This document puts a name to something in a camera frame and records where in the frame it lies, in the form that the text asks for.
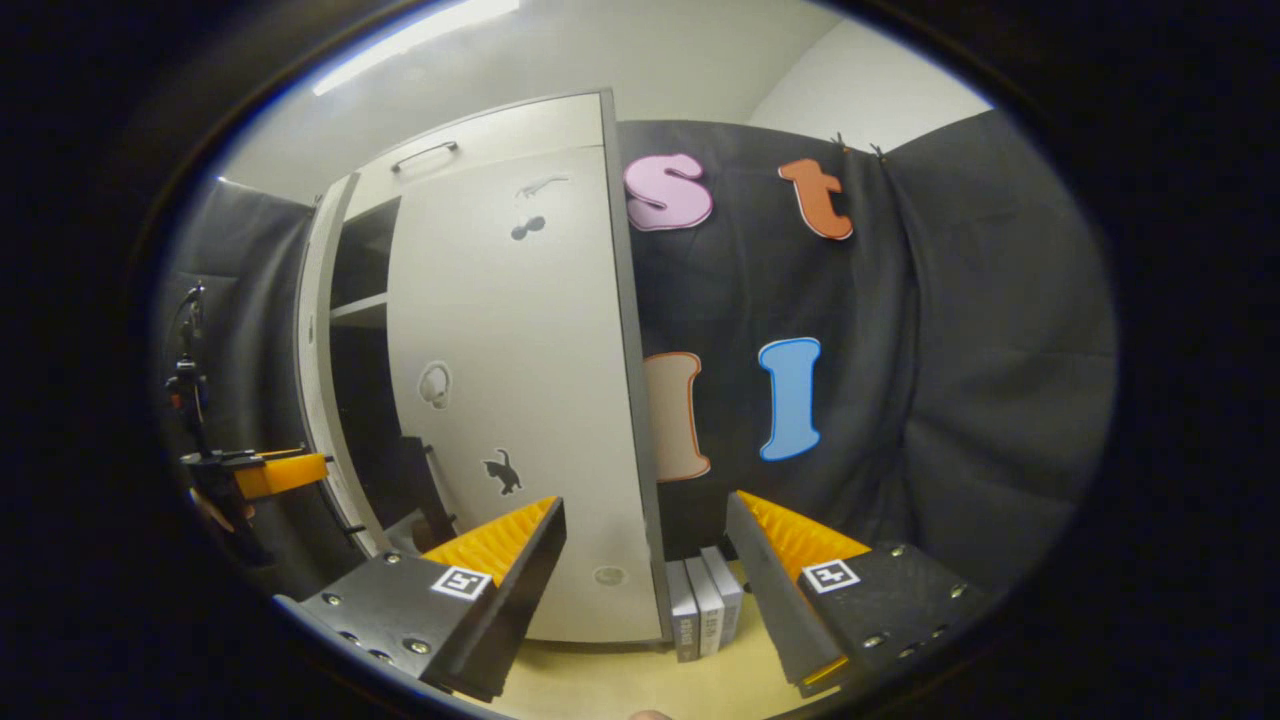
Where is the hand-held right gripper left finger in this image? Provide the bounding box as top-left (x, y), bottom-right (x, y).
top-left (275, 495), bottom-right (568, 703)

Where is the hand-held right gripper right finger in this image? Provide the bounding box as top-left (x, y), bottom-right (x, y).
top-left (725, 490), bottom-right (991, 699)

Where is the white shoe cabinet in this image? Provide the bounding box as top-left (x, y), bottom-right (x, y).
top-left (295, 88), bottom-right (673, 646)

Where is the white cabinet door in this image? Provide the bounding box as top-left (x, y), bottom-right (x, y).
top-left (385, 145), bottom-right (663, 644)
top-left (293, 172), bottom-right (391, 559)

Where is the white cabinet shelf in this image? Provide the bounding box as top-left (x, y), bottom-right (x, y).
top-left (330, 292), bottom-right (391, 329)

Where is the white cabinet drawer front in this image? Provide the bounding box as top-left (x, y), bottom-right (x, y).
top-left (345, 92), bottom-right (607, 216)

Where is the black tripod stand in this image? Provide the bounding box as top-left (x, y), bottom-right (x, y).
top-left (165, 280), bottom-right (216, 456)

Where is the dark metal drawer handle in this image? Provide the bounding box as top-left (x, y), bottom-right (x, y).
top-left (390, 140), bottom-right (459, 174)

